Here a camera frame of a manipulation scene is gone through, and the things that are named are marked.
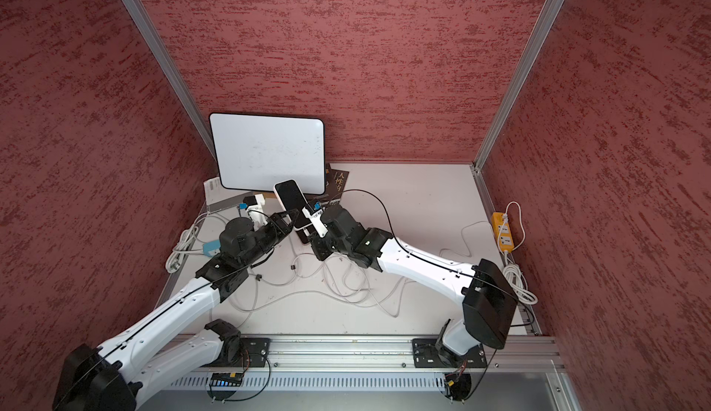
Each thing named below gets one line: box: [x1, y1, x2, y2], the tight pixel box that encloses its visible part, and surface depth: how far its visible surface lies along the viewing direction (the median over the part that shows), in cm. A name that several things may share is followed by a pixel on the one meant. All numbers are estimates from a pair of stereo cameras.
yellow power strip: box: [490, 211, 515, 253], surface depth 99 cm
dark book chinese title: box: [324, 162, 350, 202], surface depth 115 cm
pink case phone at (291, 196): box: [273, 178, 313, 230], surface depth 79 cm
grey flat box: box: [202, 175, 254, 213], surface depth 109 cm
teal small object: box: [201, 239, 222, 258], surface depth 92 cm
